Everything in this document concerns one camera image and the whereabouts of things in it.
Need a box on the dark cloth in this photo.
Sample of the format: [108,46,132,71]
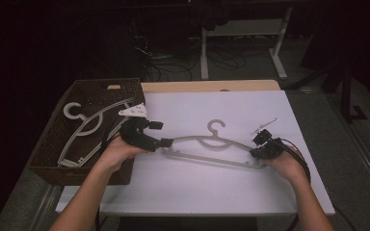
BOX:
[189,0,233,32]

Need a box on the grey plastic clothes hanger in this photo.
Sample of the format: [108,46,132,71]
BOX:
[57,96,137,168]
[159,118,268,170]

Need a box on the dark metal stand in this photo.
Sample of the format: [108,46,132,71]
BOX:
[339,62,369,123]

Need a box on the white table mat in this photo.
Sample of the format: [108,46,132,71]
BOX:
[55,90,336,217]

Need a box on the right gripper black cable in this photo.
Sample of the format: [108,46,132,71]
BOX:
[280,138,312,231]

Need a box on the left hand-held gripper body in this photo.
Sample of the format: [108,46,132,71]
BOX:
[118,102,162,153]

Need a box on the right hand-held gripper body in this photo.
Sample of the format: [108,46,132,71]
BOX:
[250,117,285,161]

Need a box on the person's right hand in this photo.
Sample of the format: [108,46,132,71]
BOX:
[263,144,310,183]

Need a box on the brown woven basket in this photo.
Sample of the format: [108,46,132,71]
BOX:
[27,77,146,187]

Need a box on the tangle of black floor cables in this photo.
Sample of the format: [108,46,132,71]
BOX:
[131,17,203,83]

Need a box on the white metal desk frame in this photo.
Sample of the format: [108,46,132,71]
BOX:
[199,6,294,81]

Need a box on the person's left hand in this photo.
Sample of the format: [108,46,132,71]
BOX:
[96,135,149,175]

